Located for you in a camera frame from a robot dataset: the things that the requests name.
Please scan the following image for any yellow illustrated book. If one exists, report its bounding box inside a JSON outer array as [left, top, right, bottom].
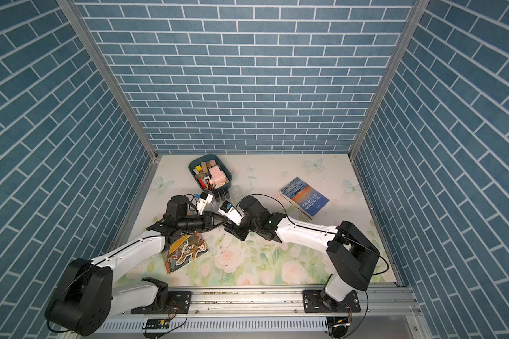
[[162, 232, 209, 274]]

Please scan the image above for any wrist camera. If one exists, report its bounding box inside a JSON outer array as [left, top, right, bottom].
[[196, 192, 213, 215], [218, 201, 243, 226]]

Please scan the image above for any circuit board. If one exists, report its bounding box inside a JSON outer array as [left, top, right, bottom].
[[142, 319, 171, 332], [326, 316, 351, 338]]

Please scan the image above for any right circuit board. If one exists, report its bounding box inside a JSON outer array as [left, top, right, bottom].
[[326, 316, 351, 338]]

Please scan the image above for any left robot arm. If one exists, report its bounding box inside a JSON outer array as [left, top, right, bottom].
[[45, 196, 223, 336]]

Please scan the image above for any clear acrylic lipstick organizer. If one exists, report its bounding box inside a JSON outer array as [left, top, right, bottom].
[[212, 186, 238, 212]]

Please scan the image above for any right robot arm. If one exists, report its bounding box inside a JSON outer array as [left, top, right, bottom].
[[219, 194, 383, 312]]

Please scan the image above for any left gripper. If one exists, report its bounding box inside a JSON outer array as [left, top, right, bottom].
[[177, 211, 228, 232]]

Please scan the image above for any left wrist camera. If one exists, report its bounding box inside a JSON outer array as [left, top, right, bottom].
[[196, 192, 213, 215]]

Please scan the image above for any left circuit board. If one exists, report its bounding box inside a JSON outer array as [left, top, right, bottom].
[[142, 319, 171, 332]]

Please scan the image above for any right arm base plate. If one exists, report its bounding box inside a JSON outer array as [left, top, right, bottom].
[[302, 290, 361, 314]]

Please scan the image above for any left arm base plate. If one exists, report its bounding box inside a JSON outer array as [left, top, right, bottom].
[[131, 277, 192, 315]]

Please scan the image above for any aluminium mounting rail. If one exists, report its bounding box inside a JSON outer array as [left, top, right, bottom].
[[88, 287, 421, 321]]

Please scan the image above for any teal plastic bin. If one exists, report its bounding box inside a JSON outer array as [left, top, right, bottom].
[[187, 154, 233, 193]]

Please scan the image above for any pink box in bin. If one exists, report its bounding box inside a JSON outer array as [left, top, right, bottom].
[[209, 166, 227, 185]]

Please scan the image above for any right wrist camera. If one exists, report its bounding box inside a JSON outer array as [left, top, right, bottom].
[[218, 201, 243, 226]]

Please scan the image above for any blue book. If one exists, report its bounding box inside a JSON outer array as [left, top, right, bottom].
[[279, 177, 329, 219]]

